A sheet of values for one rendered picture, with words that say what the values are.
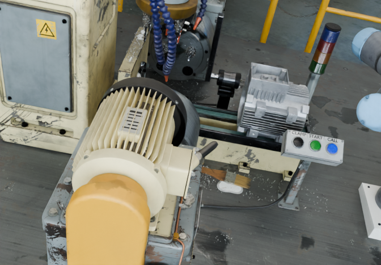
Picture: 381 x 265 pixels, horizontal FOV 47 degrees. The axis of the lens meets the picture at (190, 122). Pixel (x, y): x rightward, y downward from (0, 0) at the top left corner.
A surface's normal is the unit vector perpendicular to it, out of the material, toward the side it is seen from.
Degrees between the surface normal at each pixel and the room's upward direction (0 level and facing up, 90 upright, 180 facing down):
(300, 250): 0
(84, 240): 90
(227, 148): 90
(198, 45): 90
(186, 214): 0
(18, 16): 90
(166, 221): 0
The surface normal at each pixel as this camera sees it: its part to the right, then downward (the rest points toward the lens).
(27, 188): 0.15, -0.78
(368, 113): -0.69, -0.12
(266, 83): -0.11, 0.60
